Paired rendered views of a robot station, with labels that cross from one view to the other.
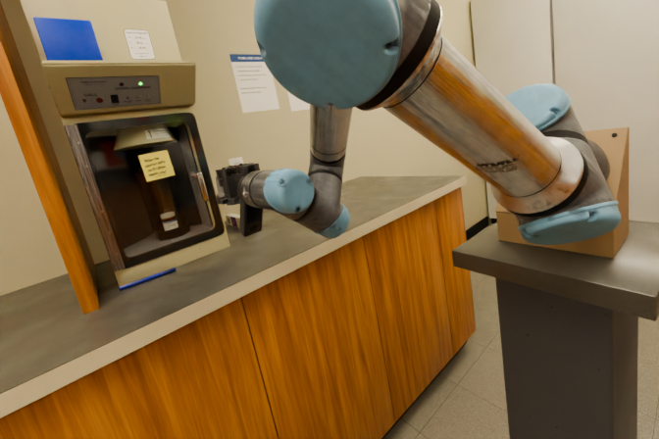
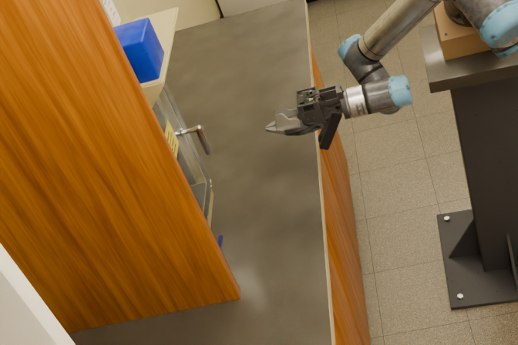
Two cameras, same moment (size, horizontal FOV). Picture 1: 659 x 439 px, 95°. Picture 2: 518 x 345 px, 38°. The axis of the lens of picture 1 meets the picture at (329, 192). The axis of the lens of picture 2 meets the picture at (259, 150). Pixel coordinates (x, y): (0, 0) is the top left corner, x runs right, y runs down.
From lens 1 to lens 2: 164 cm
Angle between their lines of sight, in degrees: 43
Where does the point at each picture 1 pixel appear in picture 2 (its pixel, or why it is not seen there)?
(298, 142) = not seen: hidden behind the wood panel
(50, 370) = (327, 297)
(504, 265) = (469, 76)
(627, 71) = not seen: outside the picture
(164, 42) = not seen: outside the picture
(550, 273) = (496, 69)
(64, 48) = (156, 58)
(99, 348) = (326, 274)
